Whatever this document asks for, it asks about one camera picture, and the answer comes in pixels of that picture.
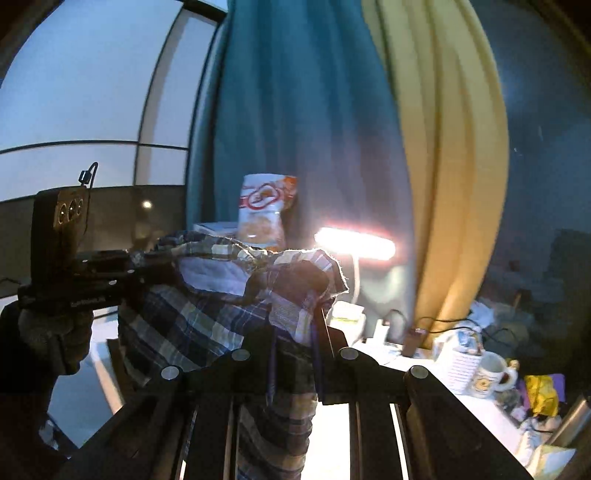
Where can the steel tumbler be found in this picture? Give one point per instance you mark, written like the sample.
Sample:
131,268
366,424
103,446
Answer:
572,424

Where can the white desk lamp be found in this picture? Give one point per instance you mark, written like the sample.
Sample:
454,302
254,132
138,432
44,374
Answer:
355,242

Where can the yellow curtain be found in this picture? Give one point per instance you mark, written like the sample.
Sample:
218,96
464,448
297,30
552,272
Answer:
452,138

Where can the small yellow duck figure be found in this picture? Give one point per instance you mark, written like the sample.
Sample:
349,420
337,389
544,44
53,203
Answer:
513,367

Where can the purple packet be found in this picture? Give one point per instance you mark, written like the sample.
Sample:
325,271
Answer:
558,385

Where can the dark power adapter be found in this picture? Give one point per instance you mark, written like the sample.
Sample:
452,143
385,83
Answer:
413,344

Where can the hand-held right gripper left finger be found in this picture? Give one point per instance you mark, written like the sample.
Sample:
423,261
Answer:
258,364

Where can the yellow green tissue pack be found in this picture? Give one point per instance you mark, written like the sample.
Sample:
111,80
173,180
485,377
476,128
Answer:
549,461

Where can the white charger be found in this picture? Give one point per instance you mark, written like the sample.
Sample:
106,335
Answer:
381,332

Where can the white textured table cover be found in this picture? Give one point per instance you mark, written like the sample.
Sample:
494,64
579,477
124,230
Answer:
485,424

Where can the white orange snack bag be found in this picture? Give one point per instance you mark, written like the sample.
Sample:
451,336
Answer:
263,207

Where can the green white drink carton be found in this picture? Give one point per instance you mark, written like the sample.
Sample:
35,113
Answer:
348,316

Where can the person's left hand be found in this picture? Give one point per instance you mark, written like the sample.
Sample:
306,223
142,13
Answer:
46,337

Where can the plaid flannel shirt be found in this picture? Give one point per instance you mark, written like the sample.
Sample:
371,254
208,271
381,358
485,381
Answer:
194,314

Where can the yellow snack packet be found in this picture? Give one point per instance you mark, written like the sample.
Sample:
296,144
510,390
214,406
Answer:
540,392

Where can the white crumpled paper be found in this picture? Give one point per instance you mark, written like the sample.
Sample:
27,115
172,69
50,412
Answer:
482,314

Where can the person's left forearm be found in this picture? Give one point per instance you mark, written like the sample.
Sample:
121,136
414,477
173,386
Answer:
23,415

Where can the blue grey curtain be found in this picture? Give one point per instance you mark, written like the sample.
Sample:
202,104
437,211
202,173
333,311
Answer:
300,92

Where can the white plastic basket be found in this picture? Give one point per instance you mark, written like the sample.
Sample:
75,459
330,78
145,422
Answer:
457,369

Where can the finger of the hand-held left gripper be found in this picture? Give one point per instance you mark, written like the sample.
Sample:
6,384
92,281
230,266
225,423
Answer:
152,272

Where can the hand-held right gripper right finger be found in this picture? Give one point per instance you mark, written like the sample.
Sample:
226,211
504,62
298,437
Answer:
330,369

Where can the white bear mug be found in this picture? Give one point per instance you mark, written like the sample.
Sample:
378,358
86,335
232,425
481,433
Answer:
489,376

